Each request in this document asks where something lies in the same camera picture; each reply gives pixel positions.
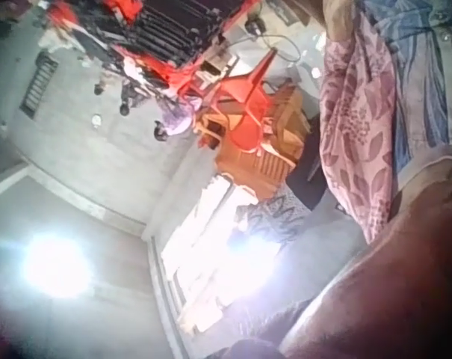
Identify black patterned white curtain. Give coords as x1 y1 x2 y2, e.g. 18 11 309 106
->
232 185 317 248

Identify brown wooden furniture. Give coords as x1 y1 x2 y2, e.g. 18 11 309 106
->
194 82 309 188

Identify dark blue cloth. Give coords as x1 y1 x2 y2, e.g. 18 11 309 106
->
285 111 329 211

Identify red plastic chair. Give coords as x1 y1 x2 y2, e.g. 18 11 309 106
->
205 48 279 155

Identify red and black rack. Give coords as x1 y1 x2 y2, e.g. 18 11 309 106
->
46 0 264 99

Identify black cable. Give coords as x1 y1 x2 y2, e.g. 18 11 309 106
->
244 32 302 65

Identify black wall device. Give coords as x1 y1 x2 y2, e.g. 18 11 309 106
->
245 13 267 35

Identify dark wall vent grille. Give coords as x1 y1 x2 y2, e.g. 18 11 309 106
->
19 51 60 120

